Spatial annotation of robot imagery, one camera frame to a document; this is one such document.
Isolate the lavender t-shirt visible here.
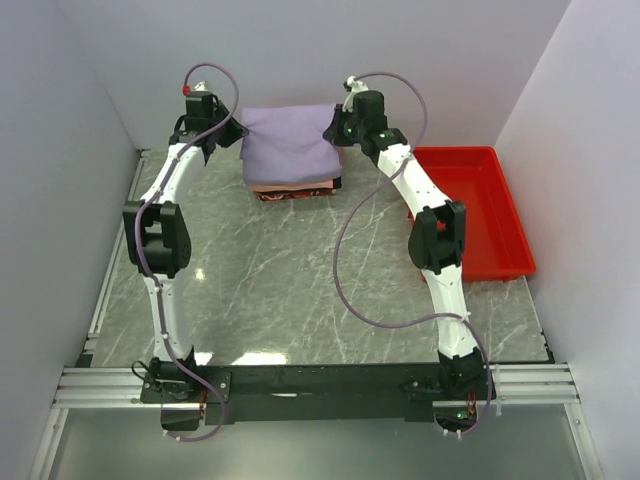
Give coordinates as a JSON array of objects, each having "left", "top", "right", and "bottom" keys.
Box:
[{"left": 240, "top": 104, "right": 342, "bottom": 185}]

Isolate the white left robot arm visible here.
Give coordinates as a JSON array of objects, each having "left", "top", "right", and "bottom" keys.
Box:
[{"left": 123, "top": 87, "right": 248, "bottom": 362}]

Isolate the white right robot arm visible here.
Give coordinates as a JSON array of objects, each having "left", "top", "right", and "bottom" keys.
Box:
[{"left": 323, "top": 87, "right": 483, "bottom": 362}]

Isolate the dusty pink folded t-shirt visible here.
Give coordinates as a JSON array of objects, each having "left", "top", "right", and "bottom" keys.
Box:
[{"left": 336, "top": 147, "right": 344, "bottom": 176}]

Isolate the black folded t-shirt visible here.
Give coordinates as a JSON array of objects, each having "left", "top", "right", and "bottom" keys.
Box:
[{"left": 249, "top": 177, "right": 342, "bottom": 197}]

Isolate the red patterned folded t-shirt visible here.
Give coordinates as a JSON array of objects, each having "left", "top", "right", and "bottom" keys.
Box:
[{"left": 253, "top": 188, "right": 335, "bottom": 202}]

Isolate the red plastic bin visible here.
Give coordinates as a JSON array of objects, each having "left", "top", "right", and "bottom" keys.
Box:
[{"left": 414, "top": 146, "right": 536, "bottom": 282}]

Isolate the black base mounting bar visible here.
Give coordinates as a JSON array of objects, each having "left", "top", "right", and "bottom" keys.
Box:
[{"left": 139, "top": 362, "right": 501, "bottom": 427}]

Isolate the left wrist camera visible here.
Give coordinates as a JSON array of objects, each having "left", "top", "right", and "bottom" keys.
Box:
[{"left": 182, "top": 80, "right": 211, "bottom": 97}]

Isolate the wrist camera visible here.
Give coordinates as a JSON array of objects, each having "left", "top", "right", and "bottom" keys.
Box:
[
  {"left": 182, "top": 80, "right": 211, "bottom": 97},
  {"left": 342, "top": 76, "right": 368, "bottom": 112}
]

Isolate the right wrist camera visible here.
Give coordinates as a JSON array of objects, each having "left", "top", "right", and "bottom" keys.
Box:
[{"left": 342, "top": 76, "right": 368, "bottom": 112}]

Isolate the aluminium frame rail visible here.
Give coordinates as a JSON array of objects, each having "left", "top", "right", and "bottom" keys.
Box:
[{"left": 27, "top": 148, "right": 584, "bottom": 480}]

